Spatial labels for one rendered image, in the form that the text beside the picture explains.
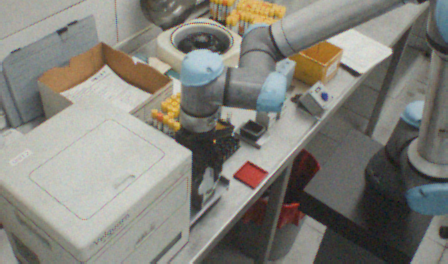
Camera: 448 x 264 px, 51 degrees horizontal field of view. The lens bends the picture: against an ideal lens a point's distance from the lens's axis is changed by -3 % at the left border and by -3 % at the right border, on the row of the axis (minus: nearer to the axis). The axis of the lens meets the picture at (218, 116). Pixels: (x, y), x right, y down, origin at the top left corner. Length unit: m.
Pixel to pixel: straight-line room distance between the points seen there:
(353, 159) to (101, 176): 0.68
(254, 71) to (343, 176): 0.46
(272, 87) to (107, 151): 0.32
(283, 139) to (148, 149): 0.57
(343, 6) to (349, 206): 0.49
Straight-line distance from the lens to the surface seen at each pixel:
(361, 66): 1.73
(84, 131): 0.95
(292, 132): 1.41
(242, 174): 1.27
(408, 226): 1.21
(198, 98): 0.88
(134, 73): 1.42
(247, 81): 0.86
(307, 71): 1.58
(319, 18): 0.92
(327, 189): 1.19
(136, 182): 0.85
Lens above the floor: 1.82
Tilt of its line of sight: 42 degrees down
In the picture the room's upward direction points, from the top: 5 degrees clockwise
